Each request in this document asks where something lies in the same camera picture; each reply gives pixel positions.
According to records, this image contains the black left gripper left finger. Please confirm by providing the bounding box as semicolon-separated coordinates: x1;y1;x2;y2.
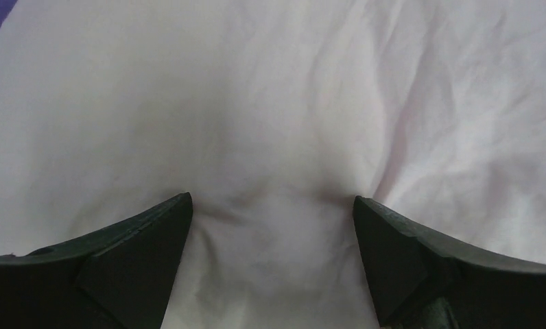
0;193;193;328

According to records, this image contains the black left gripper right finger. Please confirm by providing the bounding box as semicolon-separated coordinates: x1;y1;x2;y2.
353;196;546;328

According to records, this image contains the pink pillow with princess print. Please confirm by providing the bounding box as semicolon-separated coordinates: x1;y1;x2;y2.
0;1;546;328

